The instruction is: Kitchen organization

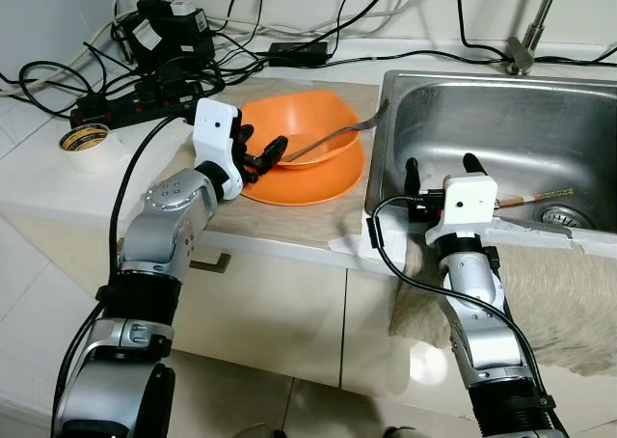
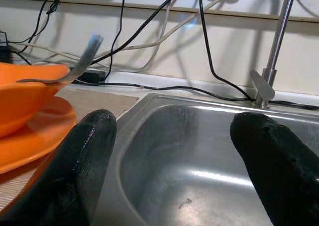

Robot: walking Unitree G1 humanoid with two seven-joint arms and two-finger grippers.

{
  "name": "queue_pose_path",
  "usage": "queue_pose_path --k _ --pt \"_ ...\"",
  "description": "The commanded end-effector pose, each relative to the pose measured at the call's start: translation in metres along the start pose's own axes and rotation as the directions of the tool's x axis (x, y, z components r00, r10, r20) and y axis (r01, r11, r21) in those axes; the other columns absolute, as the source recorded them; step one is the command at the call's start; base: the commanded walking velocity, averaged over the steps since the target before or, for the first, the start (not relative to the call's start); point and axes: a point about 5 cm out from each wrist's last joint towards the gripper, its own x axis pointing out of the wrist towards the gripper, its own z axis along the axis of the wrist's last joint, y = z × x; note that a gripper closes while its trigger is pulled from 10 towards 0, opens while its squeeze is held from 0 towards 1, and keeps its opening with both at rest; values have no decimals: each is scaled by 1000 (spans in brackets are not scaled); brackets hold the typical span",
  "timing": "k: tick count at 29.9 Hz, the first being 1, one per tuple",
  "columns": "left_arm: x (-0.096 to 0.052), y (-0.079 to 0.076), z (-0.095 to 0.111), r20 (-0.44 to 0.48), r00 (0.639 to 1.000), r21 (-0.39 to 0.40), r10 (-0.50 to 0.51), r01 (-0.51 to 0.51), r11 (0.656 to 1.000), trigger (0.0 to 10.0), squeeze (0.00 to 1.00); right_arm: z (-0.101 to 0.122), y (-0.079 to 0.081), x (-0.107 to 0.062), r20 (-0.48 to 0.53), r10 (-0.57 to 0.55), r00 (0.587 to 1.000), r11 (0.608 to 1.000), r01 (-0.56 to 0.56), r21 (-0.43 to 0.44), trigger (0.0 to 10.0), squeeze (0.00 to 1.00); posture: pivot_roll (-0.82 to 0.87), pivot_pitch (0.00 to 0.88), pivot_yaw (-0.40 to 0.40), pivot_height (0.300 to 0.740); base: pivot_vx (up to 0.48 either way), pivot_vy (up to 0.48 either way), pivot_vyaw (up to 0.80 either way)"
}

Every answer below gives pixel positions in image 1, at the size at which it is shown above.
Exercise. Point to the silver metal fork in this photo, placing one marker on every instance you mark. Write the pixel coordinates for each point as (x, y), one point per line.
(328, 141)

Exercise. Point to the banded wooden chopstick pair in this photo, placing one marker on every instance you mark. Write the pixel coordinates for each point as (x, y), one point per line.
(530, 199)

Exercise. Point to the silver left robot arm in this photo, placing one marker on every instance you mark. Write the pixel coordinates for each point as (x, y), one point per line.
(164, 226)

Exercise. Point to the orange plastic bowl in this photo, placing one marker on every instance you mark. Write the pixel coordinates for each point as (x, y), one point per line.
(299, 115)

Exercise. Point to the orange plastic plate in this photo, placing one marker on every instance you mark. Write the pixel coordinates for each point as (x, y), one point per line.
(308, 187)

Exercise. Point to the stainless steel sink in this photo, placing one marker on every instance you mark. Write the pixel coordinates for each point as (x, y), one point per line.
(501, 120)

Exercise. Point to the beige woven placemat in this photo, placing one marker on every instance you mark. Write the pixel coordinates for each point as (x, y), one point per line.
(289, 221)

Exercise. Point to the black power adapter brick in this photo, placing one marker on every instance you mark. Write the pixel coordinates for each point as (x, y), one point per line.
(294, 54)

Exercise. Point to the steel sink drain strainer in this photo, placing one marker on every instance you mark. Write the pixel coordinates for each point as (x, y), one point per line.
(562, 216)

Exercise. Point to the steel sink faucet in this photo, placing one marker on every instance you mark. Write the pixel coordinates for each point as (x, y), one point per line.
(521, 57)

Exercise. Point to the black power strip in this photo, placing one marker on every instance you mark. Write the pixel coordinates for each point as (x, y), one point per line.
(125, 110)

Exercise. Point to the black battery charger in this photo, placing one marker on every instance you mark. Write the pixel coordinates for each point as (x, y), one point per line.
(169, 33)

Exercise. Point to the white base cabinet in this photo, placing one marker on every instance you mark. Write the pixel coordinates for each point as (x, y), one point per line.
(289, 313)

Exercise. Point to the beige hanging towel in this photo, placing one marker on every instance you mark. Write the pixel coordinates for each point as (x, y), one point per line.
(559, 303)

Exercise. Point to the tape roll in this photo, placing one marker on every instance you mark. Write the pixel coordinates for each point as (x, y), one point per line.
(82, 139)

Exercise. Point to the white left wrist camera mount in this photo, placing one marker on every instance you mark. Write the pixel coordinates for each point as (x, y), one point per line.
(214, 129)

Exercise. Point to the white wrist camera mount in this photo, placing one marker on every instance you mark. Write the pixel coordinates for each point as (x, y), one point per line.
(468, 206)
(214, 129)

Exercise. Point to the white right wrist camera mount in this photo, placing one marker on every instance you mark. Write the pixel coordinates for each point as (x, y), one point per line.
(468, 206)

